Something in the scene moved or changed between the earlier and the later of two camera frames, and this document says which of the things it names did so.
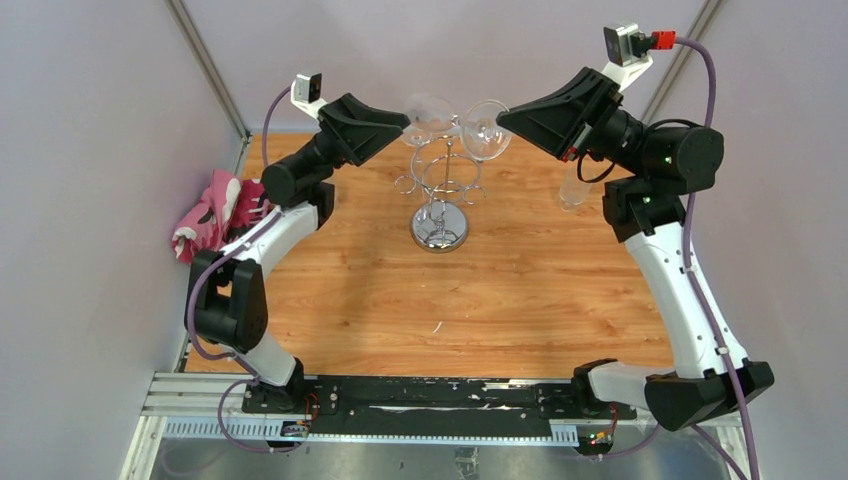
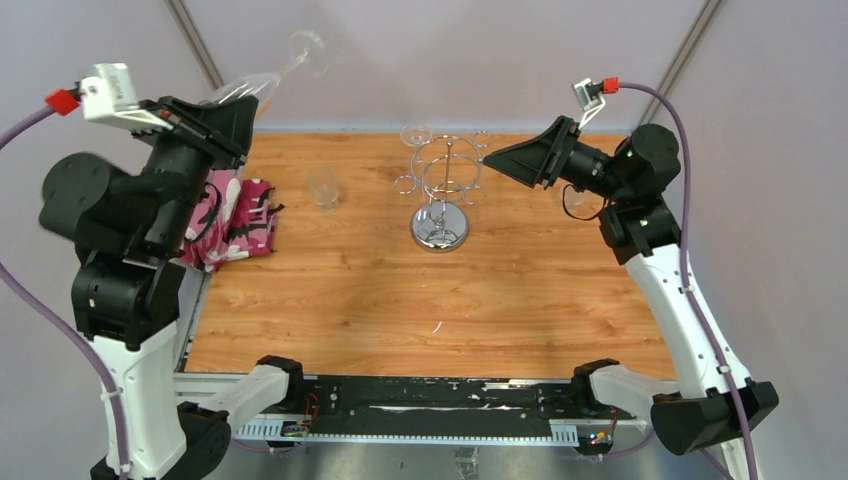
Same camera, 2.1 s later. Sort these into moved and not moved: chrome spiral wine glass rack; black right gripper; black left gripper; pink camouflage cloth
Moved: black right gripper; black left gripper
Not moved: chrome spiral wine glass rack; pink camouflage cloth
